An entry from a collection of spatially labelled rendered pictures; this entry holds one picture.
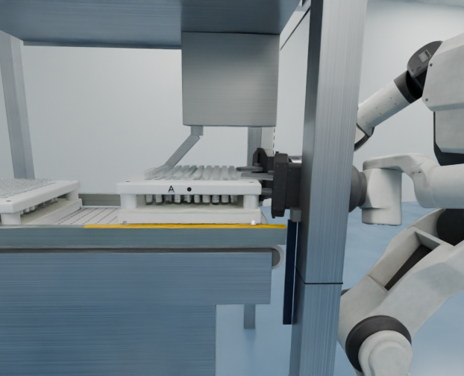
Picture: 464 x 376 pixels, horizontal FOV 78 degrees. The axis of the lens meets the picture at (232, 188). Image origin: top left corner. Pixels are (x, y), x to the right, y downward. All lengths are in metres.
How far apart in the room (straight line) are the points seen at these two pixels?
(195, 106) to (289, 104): 3.59
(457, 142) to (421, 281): 0.30
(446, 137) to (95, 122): 3.76
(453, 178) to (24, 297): 0.70
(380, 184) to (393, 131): 4.52
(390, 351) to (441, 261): 0.21
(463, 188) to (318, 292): 0.25
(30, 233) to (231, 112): 0.46
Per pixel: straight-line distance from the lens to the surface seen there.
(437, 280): 0.77
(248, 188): 0.49
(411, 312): 0.79
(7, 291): 0.65
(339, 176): 0.45
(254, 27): 0.68
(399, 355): 0.76
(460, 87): 0.77
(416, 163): 0.54
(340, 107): 0.44
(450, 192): 0.51
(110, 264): 0.55
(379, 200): 0.56
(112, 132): 4.03
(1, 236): 0.61
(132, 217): 0.52
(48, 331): 0.72
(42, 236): 0.58
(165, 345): 0.67
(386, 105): 1.00
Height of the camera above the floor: 1.02
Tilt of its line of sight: 11 degrees down
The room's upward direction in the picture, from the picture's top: 1 degrees clockwise
